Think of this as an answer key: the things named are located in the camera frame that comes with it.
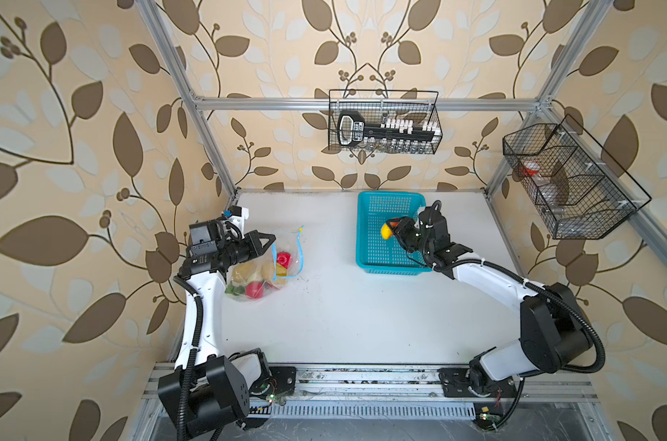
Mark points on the aluminium front rail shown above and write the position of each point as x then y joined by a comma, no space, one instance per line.
411,383

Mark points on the black wire basket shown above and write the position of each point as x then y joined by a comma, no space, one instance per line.
590,193
419,105

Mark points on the red capped bottle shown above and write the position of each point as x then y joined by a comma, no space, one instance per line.
531,171

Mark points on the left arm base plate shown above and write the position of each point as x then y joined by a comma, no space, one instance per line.
262,383

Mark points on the black handled tool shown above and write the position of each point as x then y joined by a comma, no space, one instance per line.
352,129

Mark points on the back black wire basket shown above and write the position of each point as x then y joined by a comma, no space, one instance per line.
419,105

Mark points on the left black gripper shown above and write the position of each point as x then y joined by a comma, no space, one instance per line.
251,244

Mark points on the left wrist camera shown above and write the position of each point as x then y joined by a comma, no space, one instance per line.
236,215

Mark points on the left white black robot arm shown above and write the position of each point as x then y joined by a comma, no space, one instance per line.
208,390

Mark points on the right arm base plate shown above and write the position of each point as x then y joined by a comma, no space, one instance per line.
465,382

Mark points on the teal plastic basket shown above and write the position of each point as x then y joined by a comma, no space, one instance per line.
377,250

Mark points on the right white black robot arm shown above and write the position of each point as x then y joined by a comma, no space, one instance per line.
555,334

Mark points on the clear zip top bag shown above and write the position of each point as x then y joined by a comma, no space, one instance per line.
286,241

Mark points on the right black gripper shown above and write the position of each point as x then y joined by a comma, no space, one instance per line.
404,224

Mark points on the red yellow mango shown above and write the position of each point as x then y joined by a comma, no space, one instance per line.
386,231

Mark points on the red tomato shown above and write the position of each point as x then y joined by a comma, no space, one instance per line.
255,290

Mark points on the right black wire basket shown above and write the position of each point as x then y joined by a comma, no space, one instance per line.
590,193

